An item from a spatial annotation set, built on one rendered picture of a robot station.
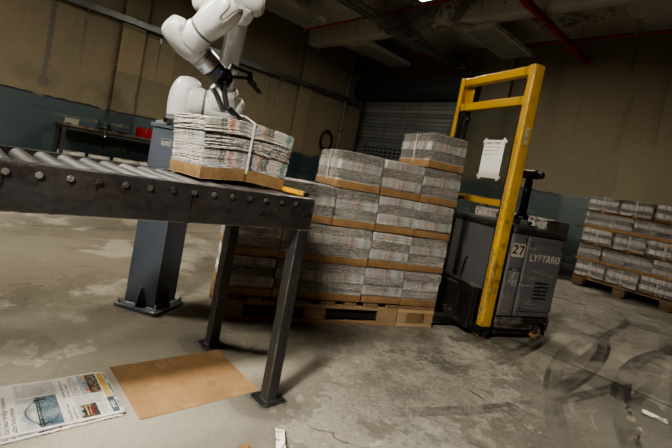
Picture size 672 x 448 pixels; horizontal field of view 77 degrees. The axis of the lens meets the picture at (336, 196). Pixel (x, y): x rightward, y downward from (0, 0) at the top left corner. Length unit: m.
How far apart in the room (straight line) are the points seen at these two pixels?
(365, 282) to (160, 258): 1.21
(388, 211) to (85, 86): 6.93
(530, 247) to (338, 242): 1.40
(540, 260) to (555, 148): 5.71
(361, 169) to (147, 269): 1.32
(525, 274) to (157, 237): 2.40
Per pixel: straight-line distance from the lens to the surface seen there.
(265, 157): 1.68
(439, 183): 2.84
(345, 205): 2.54
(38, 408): 1.75
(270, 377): 1.76
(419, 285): 2.92
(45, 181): 1.24
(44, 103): 8.63
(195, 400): 1.79
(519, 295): 3.29
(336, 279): 2.61
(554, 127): 9.00
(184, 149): 1.71
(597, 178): 8.60
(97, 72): 8.80
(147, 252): 2.47
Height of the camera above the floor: 0.91
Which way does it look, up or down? 3 degrees down
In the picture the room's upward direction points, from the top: 11 degrees clockwise
